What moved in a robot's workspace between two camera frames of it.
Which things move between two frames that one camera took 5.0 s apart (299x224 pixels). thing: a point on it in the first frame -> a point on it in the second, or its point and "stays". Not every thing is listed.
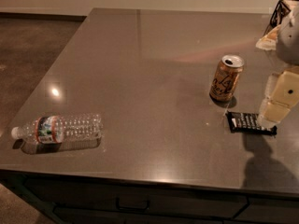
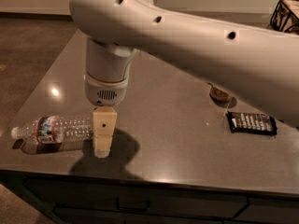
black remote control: (244, 122) stays
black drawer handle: (131, 208) stays
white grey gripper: (289, 42) -> (106, 91)
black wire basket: (278, 14) stays
